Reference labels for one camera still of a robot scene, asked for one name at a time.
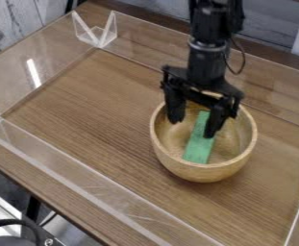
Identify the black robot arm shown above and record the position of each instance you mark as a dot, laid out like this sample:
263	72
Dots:
215	21

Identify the clear acrylic corner bracket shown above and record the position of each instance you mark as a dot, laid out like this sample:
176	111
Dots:
95	36

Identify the black table leg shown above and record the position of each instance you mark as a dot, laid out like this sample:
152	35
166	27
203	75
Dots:
34	208

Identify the wooden brown bowl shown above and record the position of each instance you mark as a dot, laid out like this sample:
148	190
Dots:
234	144

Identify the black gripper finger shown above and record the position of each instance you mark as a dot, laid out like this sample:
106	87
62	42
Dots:
175	104
219	113

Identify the clear acrylic barrier wall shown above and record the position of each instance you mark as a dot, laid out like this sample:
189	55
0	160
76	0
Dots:
75	110

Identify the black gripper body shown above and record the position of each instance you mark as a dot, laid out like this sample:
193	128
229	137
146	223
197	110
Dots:
205	92

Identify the green rectangular block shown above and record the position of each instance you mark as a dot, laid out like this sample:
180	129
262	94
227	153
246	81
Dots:
199	146

